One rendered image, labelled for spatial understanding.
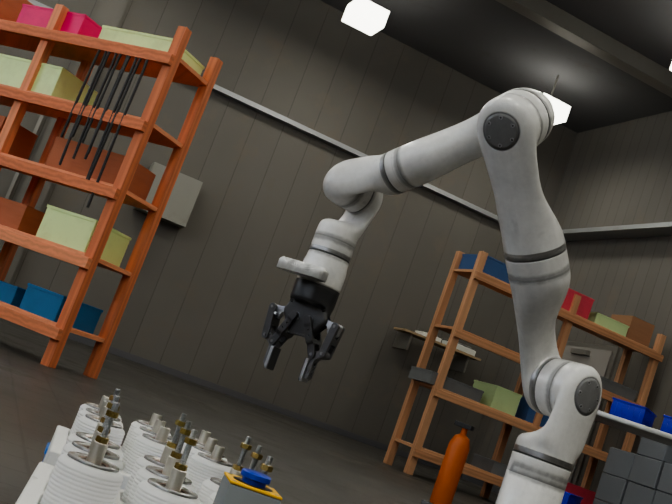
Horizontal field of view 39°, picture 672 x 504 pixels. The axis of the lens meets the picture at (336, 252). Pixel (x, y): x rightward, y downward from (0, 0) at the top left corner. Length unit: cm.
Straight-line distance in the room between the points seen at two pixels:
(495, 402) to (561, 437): 831
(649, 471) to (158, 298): 626
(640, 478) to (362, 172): 803
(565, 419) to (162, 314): 1085
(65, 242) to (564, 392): 537
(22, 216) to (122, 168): 89
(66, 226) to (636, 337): 653
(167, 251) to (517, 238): 1087
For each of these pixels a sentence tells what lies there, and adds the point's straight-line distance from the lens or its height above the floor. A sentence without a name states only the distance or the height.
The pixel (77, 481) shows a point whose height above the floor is 23.
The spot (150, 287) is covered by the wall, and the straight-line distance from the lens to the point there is 1211.
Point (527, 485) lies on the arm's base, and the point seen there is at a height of 43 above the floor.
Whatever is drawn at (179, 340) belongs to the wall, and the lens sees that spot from 1221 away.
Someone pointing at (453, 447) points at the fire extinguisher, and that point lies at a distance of 602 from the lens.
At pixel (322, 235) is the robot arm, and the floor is 69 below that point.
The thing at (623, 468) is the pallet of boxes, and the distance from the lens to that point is 960.
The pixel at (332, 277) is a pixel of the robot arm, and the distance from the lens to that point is 150.
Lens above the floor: 45
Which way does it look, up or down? 8 degrees up
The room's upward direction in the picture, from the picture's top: 20 degrees clockwise
